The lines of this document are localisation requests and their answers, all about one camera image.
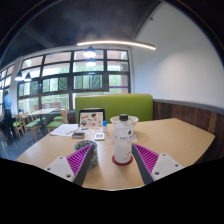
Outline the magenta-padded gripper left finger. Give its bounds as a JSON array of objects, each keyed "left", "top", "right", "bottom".
[{"left": 43, "top": 143, "right": 96, "bottom": 187}]

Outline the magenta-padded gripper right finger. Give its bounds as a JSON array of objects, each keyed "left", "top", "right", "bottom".
[{"left": 131, "top": 142, "right": 185, "bottom": 186}]

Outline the clear water bottle black cap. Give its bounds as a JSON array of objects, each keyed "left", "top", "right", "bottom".
[{"left": 113, "top": 113, "right": 135, "bottom": 164}]

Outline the group of wooden green-seated chairs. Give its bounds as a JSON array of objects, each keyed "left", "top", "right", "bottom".
[{"left": 11, "top": 108, "right": 69, "bottom": 143}]

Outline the white ceramic bowl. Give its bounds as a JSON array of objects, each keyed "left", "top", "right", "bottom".
[{"left": 109, "top": 115, "right": 140, "bottom": 129}]

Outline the black tablet with illustrated screen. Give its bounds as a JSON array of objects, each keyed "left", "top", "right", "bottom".
[{"left": 78, "top": 108, "right": 106, "bottom": 132}]

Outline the light wooden dining table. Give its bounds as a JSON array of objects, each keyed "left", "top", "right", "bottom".
[{"left": 28, "top": 107, "right": 59, "bottom": 131}]

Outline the green upholstered bench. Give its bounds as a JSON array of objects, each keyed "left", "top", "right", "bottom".
[{"left": 74, "top": 93, "right": 154, "bottom": 125}]

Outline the person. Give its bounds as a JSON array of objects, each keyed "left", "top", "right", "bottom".
[{"left": 1, "top": 89, "right": 15, "bottom": 145}]

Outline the large dark-framed grid window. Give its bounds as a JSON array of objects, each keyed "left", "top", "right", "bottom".
[{"left": 0, "top": 49, "right": 132, "bottom": 114}]

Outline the group of pendant lamps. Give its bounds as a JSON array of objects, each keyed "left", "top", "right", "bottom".
[{"left": 13, "top": 45, "right": 98, "bottom": 83}]

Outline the curved linear ceiling light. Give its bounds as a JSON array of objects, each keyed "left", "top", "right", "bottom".
[{"left": 76, "top": 40, "right": 157, "bottom": 51}]

